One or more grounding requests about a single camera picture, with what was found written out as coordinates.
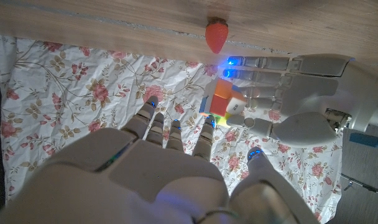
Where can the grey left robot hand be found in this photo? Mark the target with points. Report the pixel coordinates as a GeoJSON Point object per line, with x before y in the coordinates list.
{"type": "Point", "coordinates": [310, 90]}

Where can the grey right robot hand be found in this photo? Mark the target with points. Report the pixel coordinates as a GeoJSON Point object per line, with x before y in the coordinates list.
{"type": "Point", "coordinates": [145, 180]}

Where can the multicoloured Rubik's cube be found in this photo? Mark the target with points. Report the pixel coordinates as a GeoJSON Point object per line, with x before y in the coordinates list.
{"type": "Point", "coordinates": [221, 102]}

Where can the floral backdrop cloth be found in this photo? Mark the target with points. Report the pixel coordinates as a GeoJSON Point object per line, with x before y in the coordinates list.
{"type": "Point", "coordinates": [67, 93]}

